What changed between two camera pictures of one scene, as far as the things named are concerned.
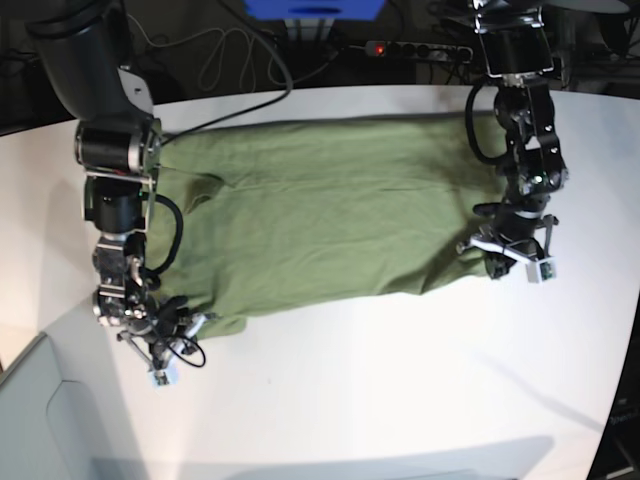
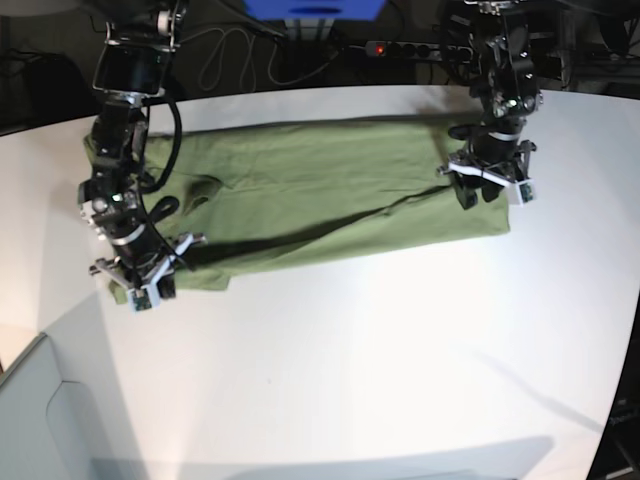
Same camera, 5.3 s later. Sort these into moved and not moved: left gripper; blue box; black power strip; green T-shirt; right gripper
Moved: right gripper; left gripper; green T-shirt
Not moved: black power strip; blue box
